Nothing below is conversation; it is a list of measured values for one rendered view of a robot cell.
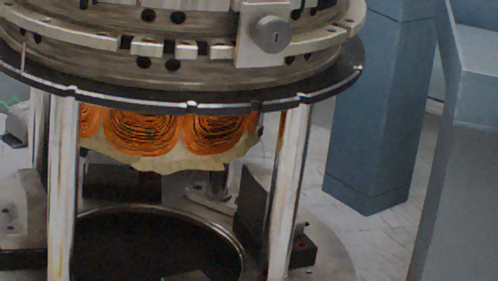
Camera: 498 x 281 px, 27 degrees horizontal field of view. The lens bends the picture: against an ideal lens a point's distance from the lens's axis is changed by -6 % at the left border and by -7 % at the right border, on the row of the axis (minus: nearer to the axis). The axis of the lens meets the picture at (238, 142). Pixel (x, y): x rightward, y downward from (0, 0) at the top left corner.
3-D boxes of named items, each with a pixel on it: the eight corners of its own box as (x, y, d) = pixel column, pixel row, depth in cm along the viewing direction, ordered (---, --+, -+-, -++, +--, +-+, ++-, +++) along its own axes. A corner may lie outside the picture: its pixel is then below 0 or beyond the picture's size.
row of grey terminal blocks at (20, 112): (17, 152, 117) (18, 117, 115) (-5, 136, 120) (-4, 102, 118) (84, 132, 123) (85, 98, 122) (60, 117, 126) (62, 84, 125)
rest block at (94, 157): (138, 188, 105) (139, 167, 104) (84, 183, 104) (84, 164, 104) (137, 168, 109) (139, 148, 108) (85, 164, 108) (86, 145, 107)
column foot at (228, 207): (238, 219, 105) (239, 211, 105) (180, 197, 108) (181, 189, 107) (253, 208, 107) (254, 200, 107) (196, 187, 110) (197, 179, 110)
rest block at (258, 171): (260, 242, 97) (268, 191, 95) (236, 212, 102) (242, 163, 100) (303, 236, 99) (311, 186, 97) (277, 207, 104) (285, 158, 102)
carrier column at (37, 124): (23, 205, 102) (31, 3, 93) (36, 196, 104) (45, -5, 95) (44, 212, 101) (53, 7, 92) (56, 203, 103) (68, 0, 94)
